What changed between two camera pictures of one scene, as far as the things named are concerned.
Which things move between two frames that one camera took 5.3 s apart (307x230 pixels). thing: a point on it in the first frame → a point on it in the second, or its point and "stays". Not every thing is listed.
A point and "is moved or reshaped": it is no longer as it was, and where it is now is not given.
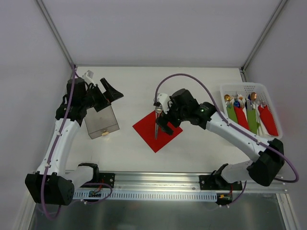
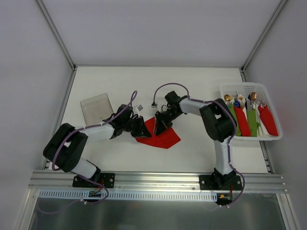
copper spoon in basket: [253, 96] stays
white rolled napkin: [262, 129] stays
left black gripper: [100, 96] → [139, 125]
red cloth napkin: [146, 128] is moved or reshaped
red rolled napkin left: [241, 117] stays
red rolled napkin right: [267, 120] stays
